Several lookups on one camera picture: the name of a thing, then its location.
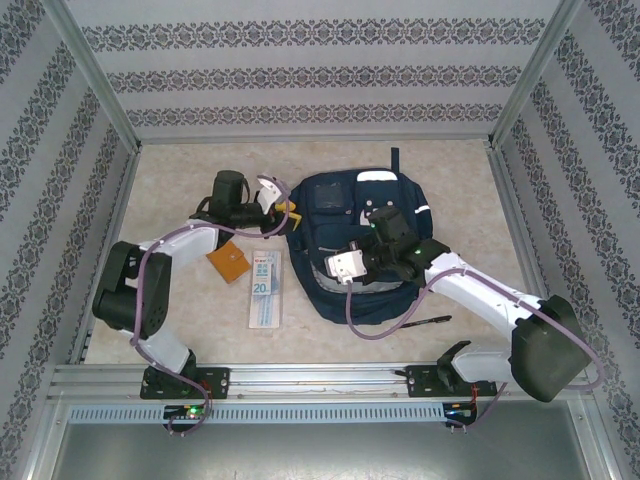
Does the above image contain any black marker pen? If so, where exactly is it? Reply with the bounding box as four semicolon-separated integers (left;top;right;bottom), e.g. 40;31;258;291
399;314;454;330

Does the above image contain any clear ruler pack blue label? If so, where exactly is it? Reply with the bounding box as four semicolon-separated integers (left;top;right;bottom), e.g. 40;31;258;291
248;248;284;330

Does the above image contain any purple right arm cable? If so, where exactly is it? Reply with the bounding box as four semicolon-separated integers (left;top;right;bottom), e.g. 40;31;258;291
344;267;606;435

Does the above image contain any orange leather wallet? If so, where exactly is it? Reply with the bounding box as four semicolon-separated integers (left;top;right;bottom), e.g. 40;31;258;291
205;244;252;285

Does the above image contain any grey slotted cable duct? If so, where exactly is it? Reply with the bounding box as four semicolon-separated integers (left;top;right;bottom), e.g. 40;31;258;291
67;403;447;425

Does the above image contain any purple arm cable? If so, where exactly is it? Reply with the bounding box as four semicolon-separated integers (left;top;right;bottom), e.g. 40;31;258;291
344;267;606;435
128;173;291;439

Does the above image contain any small controller board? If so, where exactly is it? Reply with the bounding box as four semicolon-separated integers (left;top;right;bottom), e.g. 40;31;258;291
444;401;479;426
163;403;214;422

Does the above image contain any aluminium side rail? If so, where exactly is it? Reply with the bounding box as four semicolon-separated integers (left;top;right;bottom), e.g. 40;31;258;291
67;147;144;364
487;142;571;361

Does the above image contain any navy blue backpack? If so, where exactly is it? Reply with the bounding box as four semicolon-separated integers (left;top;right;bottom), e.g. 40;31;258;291
284;147;432;326

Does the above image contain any aluminium frame post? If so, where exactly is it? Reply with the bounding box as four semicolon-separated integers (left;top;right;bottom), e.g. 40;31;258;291
489;0;586;149
42;0;144;151

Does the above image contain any grey sheet metal panel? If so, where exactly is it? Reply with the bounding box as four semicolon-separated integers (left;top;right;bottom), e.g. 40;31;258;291
29;422;614;480

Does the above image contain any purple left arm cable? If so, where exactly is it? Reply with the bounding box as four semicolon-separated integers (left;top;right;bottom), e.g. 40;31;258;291
128;173;291;439

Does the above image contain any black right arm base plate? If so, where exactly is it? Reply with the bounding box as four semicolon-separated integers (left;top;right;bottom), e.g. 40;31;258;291
405;364;497;399

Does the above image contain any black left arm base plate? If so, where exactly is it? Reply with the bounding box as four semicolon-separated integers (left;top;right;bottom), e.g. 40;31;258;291
139;367;231;401

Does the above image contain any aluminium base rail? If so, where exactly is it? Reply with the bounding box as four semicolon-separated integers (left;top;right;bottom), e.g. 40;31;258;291
47;363;589;401

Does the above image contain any aluminium back rail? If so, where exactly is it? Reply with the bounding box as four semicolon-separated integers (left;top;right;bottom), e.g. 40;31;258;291
137;132;496;146

